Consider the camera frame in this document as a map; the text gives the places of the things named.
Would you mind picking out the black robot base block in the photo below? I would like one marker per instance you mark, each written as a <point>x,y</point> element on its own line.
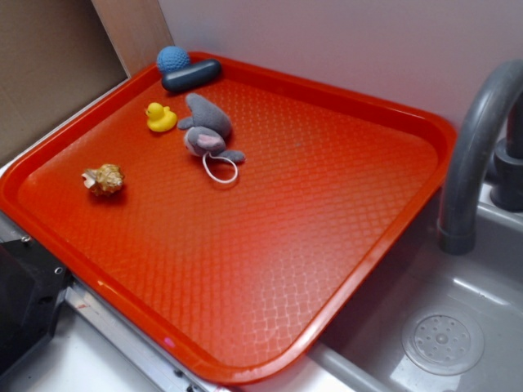
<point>33,285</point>

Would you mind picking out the yellow rubber duck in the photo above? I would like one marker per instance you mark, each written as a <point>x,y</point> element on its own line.
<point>160,118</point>

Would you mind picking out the red plastic tray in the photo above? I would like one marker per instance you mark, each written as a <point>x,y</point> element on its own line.
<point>235,281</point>

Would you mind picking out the grey plush elephant toy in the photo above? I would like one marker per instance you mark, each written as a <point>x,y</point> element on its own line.
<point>206,132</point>

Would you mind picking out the dark grey oval block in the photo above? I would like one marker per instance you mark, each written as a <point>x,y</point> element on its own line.
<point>192,76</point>

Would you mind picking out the golden brown seashell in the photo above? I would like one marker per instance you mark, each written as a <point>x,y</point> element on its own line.
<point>105,180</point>

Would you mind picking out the blue knitted ball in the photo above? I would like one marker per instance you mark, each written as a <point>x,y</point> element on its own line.
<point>171,59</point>

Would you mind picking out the grey plastic sink basin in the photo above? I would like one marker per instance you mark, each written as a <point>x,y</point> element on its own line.
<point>362,345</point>

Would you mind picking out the round sink drain cover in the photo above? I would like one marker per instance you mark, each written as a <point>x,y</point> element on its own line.
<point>443,342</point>

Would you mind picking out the brown cardboard panel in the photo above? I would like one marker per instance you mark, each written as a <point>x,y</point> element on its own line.
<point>57,57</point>

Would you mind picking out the grey sink faucet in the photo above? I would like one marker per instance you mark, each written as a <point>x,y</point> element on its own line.
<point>489,144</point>

